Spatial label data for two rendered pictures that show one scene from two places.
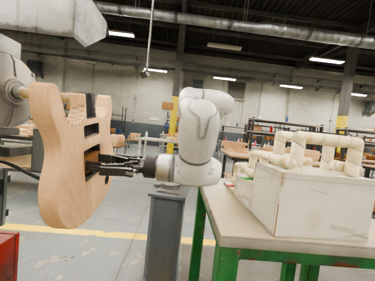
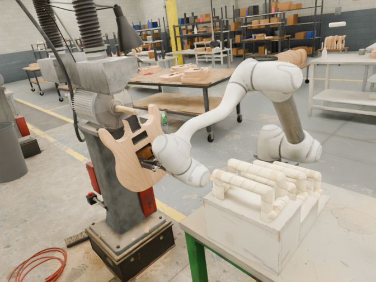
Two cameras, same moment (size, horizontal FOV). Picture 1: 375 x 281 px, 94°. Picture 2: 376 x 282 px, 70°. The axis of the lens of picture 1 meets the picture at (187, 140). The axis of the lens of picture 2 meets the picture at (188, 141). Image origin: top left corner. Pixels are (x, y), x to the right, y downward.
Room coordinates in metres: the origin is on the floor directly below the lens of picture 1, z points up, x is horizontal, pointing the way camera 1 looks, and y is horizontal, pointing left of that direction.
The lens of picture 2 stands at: (-0.04, -0.81, 1.63)
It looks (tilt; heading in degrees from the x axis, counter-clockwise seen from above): 23 degrees down; 51
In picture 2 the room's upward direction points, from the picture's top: 7 degrees counter-clockwise
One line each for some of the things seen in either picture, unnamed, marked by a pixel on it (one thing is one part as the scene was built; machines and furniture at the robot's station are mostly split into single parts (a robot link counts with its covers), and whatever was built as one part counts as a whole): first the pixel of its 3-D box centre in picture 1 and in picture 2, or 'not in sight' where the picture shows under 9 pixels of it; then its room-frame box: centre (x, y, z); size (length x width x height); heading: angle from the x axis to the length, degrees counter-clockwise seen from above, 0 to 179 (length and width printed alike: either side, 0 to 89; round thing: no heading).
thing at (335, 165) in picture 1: (341, 166); (277, 206); (0.53, -0.47, 1.12); 0.11 x 0.03 x 0.03; 6
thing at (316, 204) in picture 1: (305, 197); (250, 221); (0.53, -0.38, 1.02); 0.27 x 0.15 x 0.17; 96
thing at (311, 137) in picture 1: (328, 140); (240, 182); (0.48, -0.38, 1.20); 0.20 x 0.03 x 0.03; 95
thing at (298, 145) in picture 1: (297, 154); (218, 187); (0.47, -0.30, 1.15); 0.03 x 0.03 x 0.09
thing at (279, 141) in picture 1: (278, 150); (233, 175); (0.55, -0.29, 1.15); 0.03 x 0.03 x 0.09
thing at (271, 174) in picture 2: (305, 138); (254, 169); (0.56, -0.37, 1.20); 0.20 x 0.03 x 0.03; 95
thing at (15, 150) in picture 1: (25, 149); not in sight; (0.78, 0.72, 1.02); 0.19 x 0.04 x 0.04; 3
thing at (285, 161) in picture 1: (282, 160); (223, 186); (0.51, -0.28, 1.12); 0.11 x 0.03 x 0.03; 6
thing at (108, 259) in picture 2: not in sight; (131, 236); (0.59, 0.86, 0.12); 0.61 x 0.51 x 0.25; 3
